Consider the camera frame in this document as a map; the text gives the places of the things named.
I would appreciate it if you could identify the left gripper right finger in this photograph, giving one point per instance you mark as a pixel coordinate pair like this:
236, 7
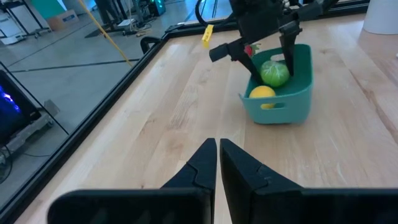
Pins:
248, 193

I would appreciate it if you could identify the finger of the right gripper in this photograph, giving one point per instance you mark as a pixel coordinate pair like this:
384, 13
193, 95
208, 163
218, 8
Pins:
289, 46
247, 60

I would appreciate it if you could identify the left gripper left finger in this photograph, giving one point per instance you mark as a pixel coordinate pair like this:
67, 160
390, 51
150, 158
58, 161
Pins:
192, 193

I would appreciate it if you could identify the red toy strawberry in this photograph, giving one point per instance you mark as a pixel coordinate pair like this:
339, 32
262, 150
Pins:
248, 50

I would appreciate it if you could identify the green toy cabbage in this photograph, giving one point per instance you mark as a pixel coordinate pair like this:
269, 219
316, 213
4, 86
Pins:
274, 74

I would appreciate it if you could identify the yellow toy lemon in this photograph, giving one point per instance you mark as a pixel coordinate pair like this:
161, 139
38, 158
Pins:
262, 92

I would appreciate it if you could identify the teal plastic bin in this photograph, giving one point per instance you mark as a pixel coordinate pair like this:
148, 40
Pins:
289, 105

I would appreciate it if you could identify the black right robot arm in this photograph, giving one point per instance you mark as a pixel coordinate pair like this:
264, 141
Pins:
311, 11

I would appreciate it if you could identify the yellow tag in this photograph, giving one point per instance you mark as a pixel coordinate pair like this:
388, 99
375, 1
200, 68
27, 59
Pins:
207, 35

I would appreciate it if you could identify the green artificial plant white pot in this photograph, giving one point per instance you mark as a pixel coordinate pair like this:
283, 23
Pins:
382, 15

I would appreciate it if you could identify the person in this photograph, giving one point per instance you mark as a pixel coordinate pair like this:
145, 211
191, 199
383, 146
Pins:
107, 11

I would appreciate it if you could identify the cardboard box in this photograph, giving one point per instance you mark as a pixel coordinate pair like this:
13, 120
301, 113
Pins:
63, 20

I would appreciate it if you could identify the green panel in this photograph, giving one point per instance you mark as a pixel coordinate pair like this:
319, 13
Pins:
48, 7

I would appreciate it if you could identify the white cabinet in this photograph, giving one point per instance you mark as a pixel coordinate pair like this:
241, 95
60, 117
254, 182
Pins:
18, 25

